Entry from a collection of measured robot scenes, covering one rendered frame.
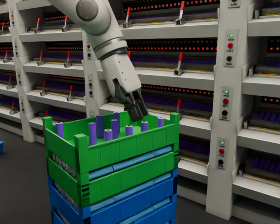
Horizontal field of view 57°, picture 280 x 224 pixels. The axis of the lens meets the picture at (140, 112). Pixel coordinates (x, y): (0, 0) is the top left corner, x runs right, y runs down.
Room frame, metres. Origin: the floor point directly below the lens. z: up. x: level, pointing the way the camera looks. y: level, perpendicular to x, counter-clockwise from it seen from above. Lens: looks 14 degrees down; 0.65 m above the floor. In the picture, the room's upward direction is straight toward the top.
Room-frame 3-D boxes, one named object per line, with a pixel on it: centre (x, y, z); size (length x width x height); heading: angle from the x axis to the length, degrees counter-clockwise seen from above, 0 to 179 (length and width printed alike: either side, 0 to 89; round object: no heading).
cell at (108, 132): (0.57, 0.07, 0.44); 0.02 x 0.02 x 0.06
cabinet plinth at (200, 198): (1.63, 0.46, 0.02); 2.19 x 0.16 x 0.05; 53
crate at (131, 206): (0.66, 0.07, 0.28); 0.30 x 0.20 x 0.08; 130
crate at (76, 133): (0.66, 0.07, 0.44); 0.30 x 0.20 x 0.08; 130
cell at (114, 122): (0.66, 0.07, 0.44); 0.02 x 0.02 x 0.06
